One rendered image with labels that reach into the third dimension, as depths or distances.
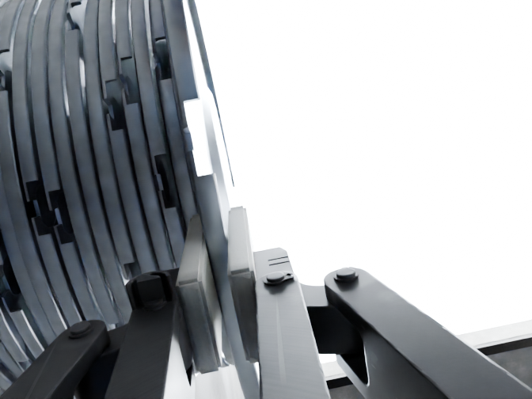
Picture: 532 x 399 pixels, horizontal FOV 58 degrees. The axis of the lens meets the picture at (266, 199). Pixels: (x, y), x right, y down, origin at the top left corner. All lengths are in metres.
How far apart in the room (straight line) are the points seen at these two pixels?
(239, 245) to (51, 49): 0.16
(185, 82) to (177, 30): 0.02
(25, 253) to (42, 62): 0.09
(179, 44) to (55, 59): 0.10
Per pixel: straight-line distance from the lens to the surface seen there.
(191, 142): 0.17
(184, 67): 0.17
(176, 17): 0.19
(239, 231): 0.17
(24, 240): 0.25
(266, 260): 0.16
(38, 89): 0.26
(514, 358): 4.68
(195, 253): 0.16
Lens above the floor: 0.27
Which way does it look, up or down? 2 degrees up
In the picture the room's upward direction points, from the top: 79 degrees clockwise
